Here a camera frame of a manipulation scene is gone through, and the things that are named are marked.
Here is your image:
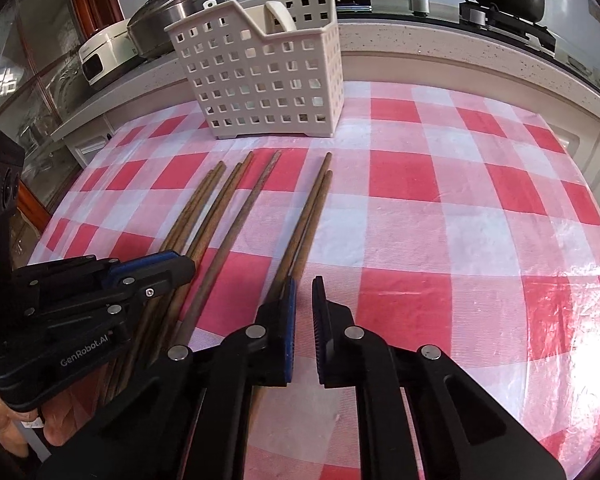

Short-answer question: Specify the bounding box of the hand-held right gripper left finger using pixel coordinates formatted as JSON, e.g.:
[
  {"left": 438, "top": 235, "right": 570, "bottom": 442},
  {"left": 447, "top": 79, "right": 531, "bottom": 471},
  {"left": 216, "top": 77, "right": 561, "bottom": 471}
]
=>
[{"left": 35, "top": 276, "right": 298, "bottom": 480}]

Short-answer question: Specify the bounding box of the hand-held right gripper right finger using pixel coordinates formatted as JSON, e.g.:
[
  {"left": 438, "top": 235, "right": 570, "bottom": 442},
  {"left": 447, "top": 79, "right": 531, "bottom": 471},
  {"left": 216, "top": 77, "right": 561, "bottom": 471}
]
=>
[{"left": 311, "top": 275, "right": 567, "bottom": 480}]

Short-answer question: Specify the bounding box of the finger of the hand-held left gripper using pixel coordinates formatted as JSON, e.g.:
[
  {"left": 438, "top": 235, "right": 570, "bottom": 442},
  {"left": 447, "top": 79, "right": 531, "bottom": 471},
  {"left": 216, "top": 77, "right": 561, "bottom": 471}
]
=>
[
  {"left": 29, "top": 275, "right": 175, "bottom": 322},
  {"left": 12, "top": 251, "right": 197, "bottom": 294}
]

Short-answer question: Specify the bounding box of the white perforated plastic basket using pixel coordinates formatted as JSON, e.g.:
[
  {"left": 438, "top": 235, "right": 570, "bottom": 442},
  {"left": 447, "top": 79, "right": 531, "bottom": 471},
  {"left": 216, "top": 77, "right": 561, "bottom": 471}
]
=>
[{"left": 164, "top": 0, "right": 345, "bottom": 141}]

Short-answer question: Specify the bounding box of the person's left hand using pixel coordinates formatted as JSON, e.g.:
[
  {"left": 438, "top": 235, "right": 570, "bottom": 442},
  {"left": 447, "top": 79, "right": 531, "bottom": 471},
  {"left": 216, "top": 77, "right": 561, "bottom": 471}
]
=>
[{"left": 0, "top": 360, "right": 116, "bottom": 461}]

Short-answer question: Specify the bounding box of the white drawer front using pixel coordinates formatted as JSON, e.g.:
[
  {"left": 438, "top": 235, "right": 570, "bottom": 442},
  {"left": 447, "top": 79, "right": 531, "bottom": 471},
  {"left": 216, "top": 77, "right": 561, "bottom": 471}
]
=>
[{"left": 65, "top": 115, "right": 117, "bottom": 169}]

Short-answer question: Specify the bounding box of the red white checked tablecloth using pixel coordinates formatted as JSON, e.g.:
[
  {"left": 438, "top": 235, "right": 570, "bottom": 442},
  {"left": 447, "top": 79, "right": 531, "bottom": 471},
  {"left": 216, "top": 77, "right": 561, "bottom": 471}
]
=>
[{"left": 27, "top": 80, "right": 600, "bottom": 480}]

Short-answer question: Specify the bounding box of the white rice cooker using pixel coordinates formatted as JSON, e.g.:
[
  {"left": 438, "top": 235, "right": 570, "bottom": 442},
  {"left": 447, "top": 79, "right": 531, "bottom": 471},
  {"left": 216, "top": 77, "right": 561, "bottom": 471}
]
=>
[{"left": 77, "top": 22, "right": 147, "bottom": 92}]

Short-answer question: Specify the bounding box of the wooden glass door cabinet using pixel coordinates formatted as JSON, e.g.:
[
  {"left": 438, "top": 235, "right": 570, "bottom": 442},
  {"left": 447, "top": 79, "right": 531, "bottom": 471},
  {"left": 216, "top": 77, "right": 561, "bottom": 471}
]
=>
[{"left": 0, "top": 0, "right": 127, "bottom": 271}]

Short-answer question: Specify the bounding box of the stainless steel electric pot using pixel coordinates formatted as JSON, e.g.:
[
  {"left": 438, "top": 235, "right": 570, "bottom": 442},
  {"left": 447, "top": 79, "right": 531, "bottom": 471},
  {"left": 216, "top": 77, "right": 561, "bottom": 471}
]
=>
[{"left": 126, "top": 0, "right": 232, "bottom": 59}]

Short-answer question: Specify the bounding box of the white speckled kitchen counter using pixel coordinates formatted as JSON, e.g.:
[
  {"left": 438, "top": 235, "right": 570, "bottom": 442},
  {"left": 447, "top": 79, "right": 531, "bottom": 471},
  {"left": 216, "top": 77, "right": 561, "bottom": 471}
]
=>
[{"left": 50, "top": 19, "right": 600, "bottom": 161}]

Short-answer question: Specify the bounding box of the black gas stove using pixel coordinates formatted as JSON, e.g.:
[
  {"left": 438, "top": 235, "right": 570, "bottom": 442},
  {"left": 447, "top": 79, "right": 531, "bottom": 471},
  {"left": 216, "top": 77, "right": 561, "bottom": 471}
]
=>
[{"left": 337, "top": 0, "right": 558, "bottom": 54}]

